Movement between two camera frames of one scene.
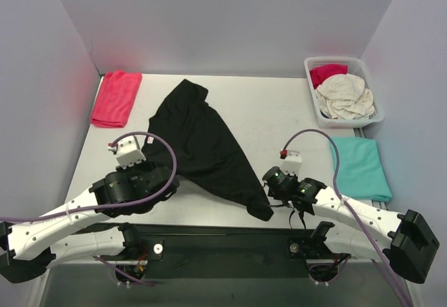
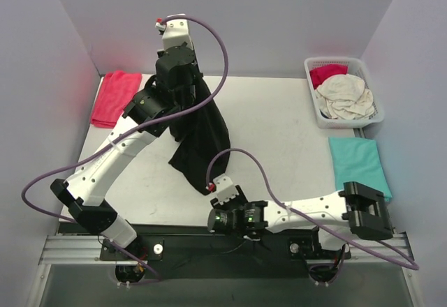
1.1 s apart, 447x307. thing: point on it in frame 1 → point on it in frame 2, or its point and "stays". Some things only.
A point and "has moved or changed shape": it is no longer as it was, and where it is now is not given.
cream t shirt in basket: (346, 96) stays
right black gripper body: (271, 192) → (216, 201)
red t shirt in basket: (318, 75) stays
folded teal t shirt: (361, 173) stays
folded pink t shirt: (114, 99) stays
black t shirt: (209, 152) has moved or changed shape
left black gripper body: (167, 180) → (195, 86)
